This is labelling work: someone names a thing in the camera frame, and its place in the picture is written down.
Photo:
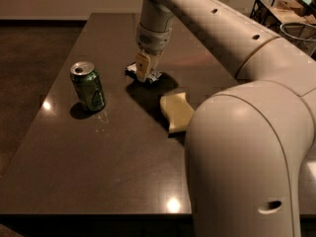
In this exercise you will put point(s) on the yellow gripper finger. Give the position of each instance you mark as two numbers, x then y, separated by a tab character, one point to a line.
155	59
143	65

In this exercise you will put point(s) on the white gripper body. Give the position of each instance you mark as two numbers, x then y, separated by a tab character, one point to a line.
153	39

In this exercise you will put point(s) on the blue rxbar wrapper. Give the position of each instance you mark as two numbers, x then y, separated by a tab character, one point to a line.
152	77

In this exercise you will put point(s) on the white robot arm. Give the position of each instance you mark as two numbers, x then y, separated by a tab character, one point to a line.
245	145

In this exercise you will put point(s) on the yellow sponge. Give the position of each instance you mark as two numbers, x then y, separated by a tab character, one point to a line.
177	111

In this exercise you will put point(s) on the green soda can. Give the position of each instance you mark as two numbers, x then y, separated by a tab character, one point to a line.
86	81

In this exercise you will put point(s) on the clear glass bowl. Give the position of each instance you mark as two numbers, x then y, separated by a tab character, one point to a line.
301	35

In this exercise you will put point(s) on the black wire basket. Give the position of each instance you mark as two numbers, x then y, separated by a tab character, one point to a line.
273	13

